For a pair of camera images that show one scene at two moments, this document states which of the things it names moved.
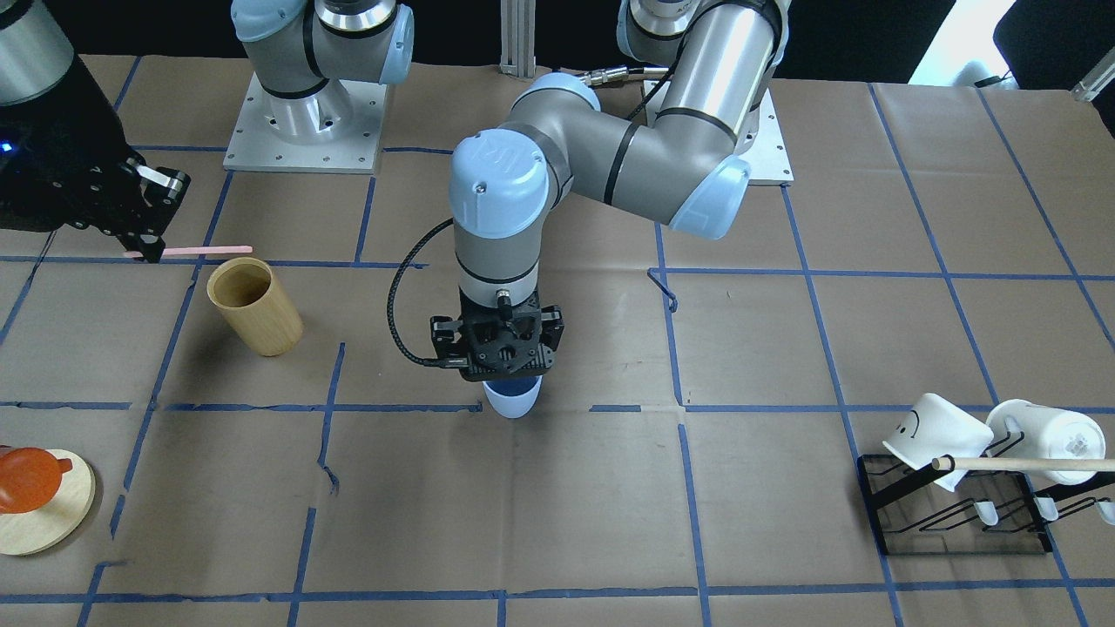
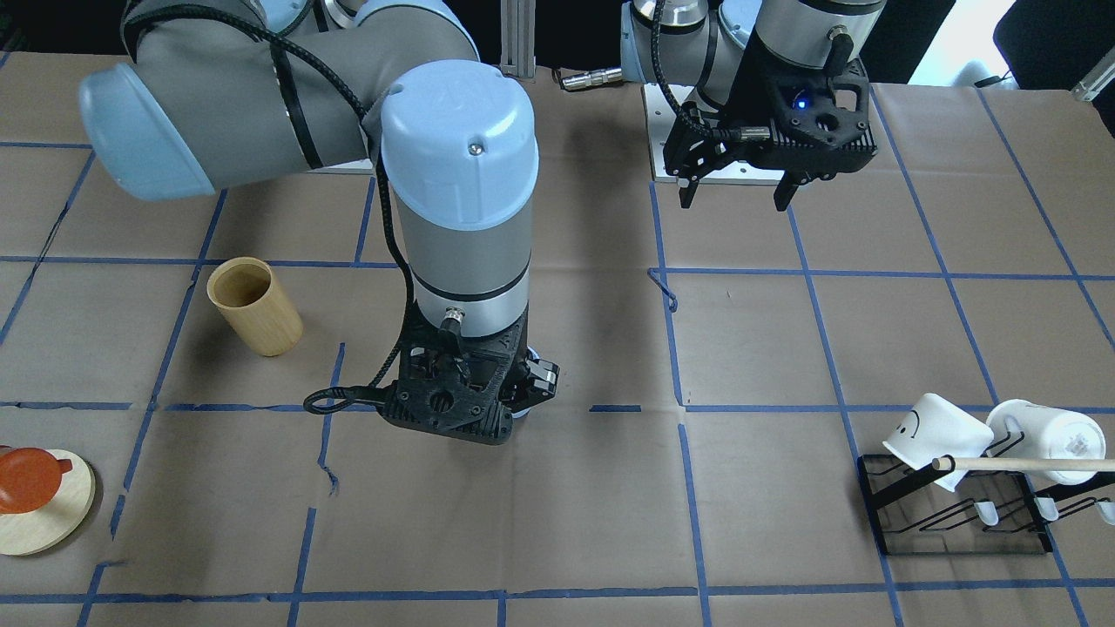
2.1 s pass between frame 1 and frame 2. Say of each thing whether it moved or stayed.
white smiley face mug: stayed
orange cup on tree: stayed
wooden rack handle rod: stayed
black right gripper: moved
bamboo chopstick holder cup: stayed
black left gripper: moved
